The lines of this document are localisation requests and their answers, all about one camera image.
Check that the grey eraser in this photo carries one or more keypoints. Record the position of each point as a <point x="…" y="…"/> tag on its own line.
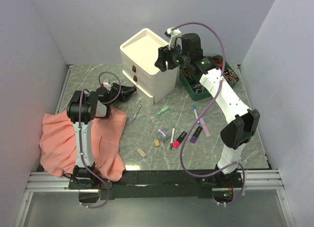
<point x="141" y="152"/>

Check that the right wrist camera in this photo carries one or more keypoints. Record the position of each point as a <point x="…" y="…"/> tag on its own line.
<point x="172" y="34"/>

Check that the green compartment tray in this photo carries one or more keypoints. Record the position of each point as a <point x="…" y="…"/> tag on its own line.
<point x="197" y="91"/>

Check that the pink fabric garment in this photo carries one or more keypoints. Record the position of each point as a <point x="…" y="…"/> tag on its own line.
<point x="58" y="144"/>

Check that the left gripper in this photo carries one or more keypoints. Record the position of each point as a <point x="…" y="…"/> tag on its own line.
<point x="126" y="92"/>

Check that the white drawer organizer box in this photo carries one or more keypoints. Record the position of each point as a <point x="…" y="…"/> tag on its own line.
<point x="139" y="54"/>

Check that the pink black highlighter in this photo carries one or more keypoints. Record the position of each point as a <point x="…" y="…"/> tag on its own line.
<point x="179" y="140"/>

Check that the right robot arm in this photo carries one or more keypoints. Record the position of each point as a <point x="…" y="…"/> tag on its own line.
<point x="184" y="50"/>

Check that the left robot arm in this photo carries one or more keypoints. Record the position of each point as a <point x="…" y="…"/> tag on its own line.
<point x="82" y="109"/>

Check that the blue long nib marker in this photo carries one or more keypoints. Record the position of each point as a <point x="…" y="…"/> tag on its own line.
<point x="136" y="113"/>

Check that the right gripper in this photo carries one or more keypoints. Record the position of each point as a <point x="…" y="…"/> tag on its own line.
<point x="163" y="53"/>

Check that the white green-tipped marker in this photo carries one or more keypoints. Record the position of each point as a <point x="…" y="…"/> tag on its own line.
<point x="172" y="138"/>

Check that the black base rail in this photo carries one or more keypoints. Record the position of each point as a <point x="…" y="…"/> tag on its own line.
<point x="159" y="184"/>

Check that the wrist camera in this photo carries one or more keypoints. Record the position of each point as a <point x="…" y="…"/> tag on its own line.
<point x="106" y="84"/>
<point x="172" y="34"/>

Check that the blue capped white marker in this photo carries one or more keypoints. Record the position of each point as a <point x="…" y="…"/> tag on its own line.
<point x="195" y="113"/>

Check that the purple black highlighter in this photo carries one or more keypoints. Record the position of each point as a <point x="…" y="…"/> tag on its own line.
<point x="196" y="134"/>

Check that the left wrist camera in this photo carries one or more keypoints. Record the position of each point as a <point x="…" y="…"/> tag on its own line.
<point x="106" y="84"/>

